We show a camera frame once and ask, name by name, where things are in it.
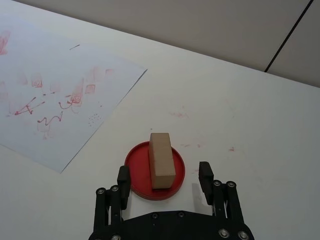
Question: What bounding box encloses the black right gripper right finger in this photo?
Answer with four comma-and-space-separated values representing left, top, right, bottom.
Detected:
198, 161, 247, 226

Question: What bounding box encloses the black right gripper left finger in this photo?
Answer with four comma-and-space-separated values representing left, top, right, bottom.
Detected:
93, 165, 131, 232

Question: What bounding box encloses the red round ink pad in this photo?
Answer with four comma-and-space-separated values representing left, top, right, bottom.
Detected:
124, 141, 186, 201

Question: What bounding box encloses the tan wooden block stamp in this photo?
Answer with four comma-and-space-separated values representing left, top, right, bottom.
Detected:
148, 132, 176, 190

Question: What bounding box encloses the white paper with red stamps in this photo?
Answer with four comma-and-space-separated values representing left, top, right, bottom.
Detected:
0, 14, 148, 174

